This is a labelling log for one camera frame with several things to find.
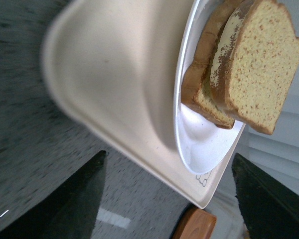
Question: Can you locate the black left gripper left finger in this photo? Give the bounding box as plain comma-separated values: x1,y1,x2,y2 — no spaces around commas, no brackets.
0,150,107,239

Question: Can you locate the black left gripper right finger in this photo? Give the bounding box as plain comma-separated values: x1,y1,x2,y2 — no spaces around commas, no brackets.
232,153,299,239

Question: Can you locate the white round plate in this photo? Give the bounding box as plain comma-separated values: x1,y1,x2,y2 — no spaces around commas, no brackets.
173,0,245,175

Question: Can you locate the wooden cutting board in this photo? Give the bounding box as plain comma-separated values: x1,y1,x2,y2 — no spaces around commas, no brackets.
171,207,217,239

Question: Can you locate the beige rabbit serving tray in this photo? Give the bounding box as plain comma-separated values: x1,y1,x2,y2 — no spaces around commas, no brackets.
41,0,247,210

